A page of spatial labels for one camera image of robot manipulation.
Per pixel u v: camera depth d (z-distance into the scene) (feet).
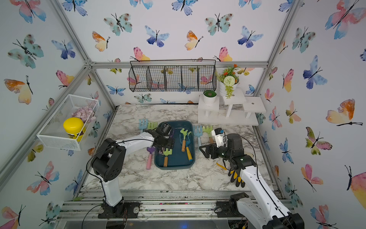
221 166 2.91
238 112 3.89
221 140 2.28
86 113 2.28
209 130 3.46
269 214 1.32
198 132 3.44
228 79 2.69
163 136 2.70
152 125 3.59
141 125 3.62
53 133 2.11
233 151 1.94
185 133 3.34
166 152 3.14
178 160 3.00
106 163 1.62
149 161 2.97
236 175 2.31
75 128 2.08
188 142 3.23
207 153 2.27
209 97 3.13
